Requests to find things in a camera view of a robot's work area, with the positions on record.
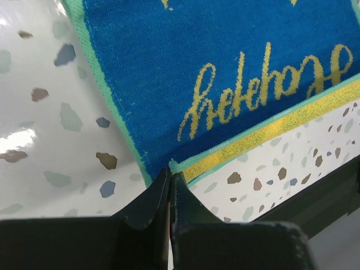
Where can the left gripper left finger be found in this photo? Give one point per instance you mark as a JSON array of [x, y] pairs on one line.
[[136, 237]]

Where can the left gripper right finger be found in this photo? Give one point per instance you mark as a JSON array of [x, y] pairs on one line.
[[200, 240]]

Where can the yellow green patterned towel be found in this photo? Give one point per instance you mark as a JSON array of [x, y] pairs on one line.
[[194, 84]]

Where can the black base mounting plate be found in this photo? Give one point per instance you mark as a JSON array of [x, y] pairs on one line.
[[322, 203]]

